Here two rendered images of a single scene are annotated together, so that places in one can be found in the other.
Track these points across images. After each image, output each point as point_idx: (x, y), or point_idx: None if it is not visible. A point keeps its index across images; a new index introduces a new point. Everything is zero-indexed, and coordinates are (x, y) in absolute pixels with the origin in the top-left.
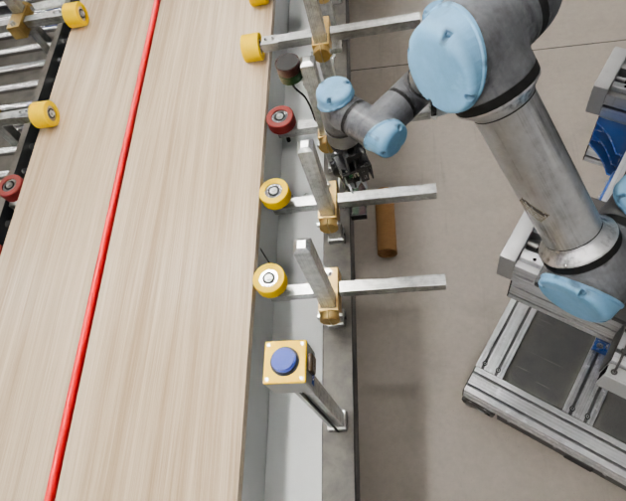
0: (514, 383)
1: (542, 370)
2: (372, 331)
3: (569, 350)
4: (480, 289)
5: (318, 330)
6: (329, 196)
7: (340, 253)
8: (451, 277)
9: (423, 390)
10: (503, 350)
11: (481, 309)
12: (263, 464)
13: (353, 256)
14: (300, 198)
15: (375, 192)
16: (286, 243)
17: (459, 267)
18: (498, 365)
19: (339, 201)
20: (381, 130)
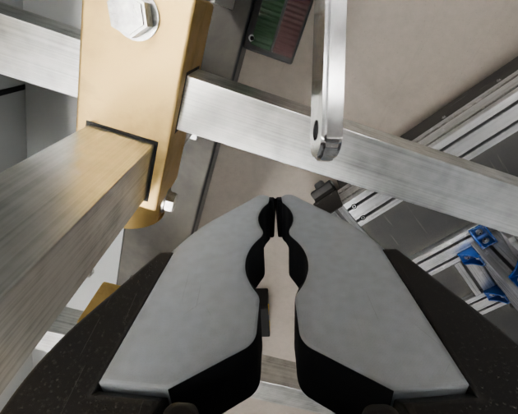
0: (369, 229)
1: (404, 227)
2: (245, 70)
3: (446, 219)
4: (405, 66)
5: (119, 241)
6: (94, 244)
7: (182, 159)
8: (381, 31)
9: (278, 162)
10: (381, 200)
11: (389, 95)
12: (25, 372)
13: (218, 146)
14: None
15: (358, 152)
16: (51, 1)
17: (401, 20)
18: (366, 213)
19: (187, 127)
20: None
